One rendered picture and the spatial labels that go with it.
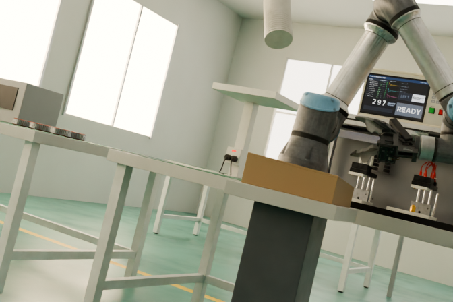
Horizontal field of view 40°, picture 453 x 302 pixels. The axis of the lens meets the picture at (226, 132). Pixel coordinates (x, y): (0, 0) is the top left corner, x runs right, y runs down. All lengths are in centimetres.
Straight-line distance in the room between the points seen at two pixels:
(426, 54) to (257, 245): 73
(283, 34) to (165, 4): 525
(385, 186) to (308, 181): 94
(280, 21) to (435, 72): 182
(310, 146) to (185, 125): 767
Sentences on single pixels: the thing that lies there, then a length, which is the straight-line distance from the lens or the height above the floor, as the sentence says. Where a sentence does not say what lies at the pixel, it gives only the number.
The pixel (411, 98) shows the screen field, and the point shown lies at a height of 122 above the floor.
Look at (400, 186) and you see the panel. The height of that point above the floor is 87.
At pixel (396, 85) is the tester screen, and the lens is 259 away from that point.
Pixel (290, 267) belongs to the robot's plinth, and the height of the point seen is 55.
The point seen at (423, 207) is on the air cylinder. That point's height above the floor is 81.
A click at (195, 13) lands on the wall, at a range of 931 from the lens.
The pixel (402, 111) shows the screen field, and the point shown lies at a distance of 256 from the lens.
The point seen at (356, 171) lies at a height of 89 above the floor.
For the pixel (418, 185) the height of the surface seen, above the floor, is 88.
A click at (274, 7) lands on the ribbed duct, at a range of 366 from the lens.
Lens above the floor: 77
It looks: 4 degrees up
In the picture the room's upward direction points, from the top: 13 degrees clockwise
